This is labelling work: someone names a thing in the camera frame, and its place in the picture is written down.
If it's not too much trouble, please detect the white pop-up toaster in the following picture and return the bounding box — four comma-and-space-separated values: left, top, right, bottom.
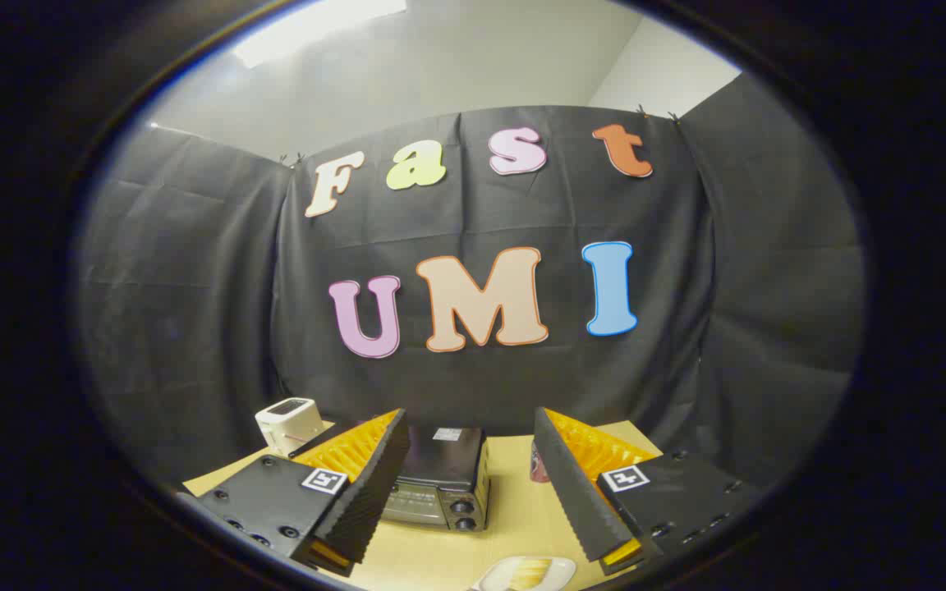
255, 397, 323, 458

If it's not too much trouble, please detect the yellow bread roll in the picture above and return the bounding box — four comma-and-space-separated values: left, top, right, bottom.
506, 560, 553, 590

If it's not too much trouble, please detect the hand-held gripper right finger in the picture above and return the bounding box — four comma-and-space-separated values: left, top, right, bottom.
533, 406, 761, 575

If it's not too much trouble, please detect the black toaster oven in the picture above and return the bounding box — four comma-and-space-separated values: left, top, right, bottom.
381, 424, 492, 533

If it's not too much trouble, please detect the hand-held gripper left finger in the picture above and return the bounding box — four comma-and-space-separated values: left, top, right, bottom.
181, 408, 411, 578

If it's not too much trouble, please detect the white square plate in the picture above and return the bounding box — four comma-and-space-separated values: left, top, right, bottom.
473, 556, 578, 591

